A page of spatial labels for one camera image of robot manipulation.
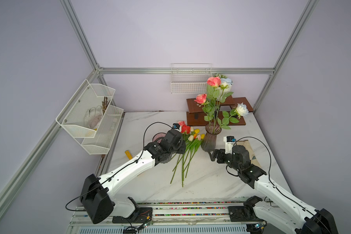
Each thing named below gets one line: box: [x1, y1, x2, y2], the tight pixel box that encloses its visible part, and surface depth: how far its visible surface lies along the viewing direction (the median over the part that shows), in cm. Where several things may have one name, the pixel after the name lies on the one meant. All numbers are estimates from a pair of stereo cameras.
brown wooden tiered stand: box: [186, 95, 254, 127], surface depth 85 cm
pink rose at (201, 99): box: [194, 93, 211, 125], surface depth 82 cm
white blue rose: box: [214, 78, 234, 127], surface depth 82 cm
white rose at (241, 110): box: [216, 102, 250, 130], surface depth 79 cm
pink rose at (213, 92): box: [206, 76, 222, 127], surface depth 80 cm
